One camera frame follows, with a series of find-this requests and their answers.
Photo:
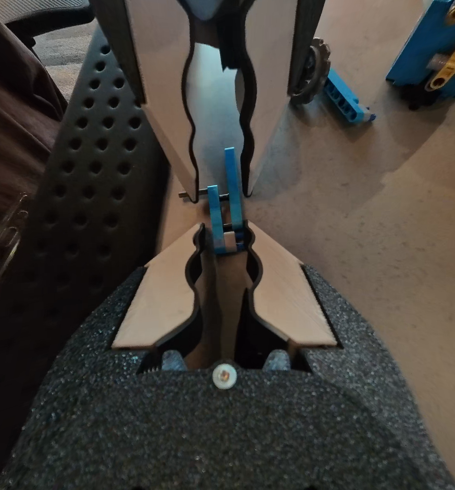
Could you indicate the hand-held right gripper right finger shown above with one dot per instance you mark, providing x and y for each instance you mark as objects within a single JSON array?
[{"x": 292, "y": 302}]

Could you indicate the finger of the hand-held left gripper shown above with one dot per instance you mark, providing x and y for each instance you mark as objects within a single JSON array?
[
  {"x": 273, "y": 57},
  {"x": 158, "y": 57}
]

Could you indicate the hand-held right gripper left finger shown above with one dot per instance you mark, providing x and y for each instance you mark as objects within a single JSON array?
[{"x": 158, "y": 302}]

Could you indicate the black gear wheel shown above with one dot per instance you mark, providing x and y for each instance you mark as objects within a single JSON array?
[{"x": 313, "y": 72}]

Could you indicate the blue grey pin connector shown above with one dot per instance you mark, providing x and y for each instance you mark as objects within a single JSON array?
[
  {"x": 369, "y": 116},
  {"x": 235, "y": 241}
]

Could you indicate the black axle rod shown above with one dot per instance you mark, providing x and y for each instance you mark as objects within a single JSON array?
[{"x": 184, "y": 194}]

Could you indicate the grey desk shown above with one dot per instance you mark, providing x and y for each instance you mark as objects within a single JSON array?
[{"x": 365, "y": 229}]

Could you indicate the black perforated chair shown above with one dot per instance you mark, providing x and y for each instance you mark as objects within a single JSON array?
[{"x": 89, "y": 172}]

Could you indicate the blue yellow toy vehicle model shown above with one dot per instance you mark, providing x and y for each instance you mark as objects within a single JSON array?
[{"x": 422, "y": 46}]

